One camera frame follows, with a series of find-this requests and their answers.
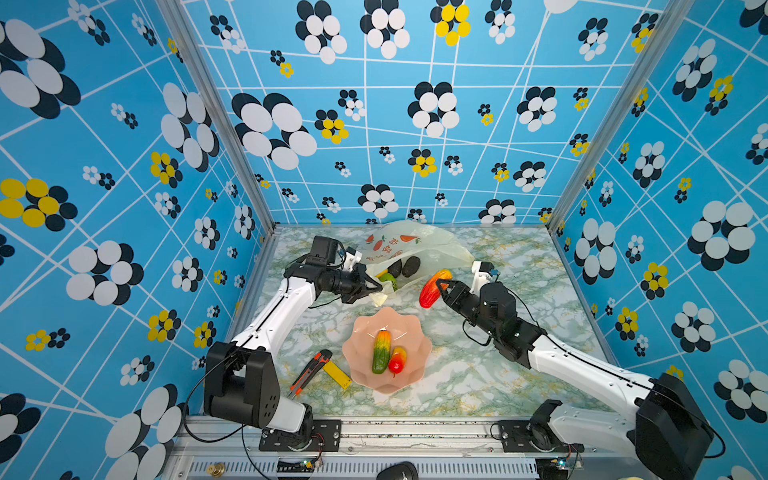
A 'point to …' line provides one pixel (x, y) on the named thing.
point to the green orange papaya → (382, 352)
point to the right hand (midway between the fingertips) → (439, 284)
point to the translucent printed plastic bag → (404, 251)
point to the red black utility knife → (322, 357)
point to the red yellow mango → (396, 363)
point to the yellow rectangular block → (343, 378)
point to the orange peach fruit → (431, 291)
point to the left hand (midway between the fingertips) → (383, 286)
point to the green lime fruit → (389, 277)
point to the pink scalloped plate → (406, 333)
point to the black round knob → (404, 470)
